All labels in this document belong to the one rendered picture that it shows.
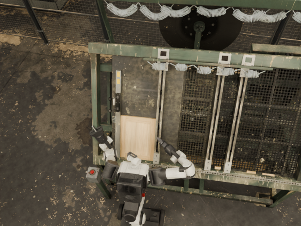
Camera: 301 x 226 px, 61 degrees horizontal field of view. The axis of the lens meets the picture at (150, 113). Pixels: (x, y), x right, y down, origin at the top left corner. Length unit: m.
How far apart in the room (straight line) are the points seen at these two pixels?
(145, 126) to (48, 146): 2.01
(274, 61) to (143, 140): 1.43
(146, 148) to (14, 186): 2.17
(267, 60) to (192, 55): 0.63
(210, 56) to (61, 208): 2.71
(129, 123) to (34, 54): 3.43
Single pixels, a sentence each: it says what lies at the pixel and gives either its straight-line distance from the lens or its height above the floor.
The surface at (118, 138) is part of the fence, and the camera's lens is 2.73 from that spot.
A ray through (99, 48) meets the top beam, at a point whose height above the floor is 1.86.
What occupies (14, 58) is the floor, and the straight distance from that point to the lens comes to 5.78.
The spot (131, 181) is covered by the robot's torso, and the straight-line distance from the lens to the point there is 2.18.
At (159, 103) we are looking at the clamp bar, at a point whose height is 1.46.
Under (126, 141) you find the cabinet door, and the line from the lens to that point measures 2.74.
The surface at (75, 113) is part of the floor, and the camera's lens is 4.40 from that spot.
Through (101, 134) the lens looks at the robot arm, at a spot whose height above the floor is 1.54.
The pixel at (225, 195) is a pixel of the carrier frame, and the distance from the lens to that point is 3.50.
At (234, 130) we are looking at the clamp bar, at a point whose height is 1.27.
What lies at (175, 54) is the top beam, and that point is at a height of 1.86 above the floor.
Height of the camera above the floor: 3.46
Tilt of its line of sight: 56 degrees down
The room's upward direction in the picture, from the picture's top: 5 degrees counter-clockwise
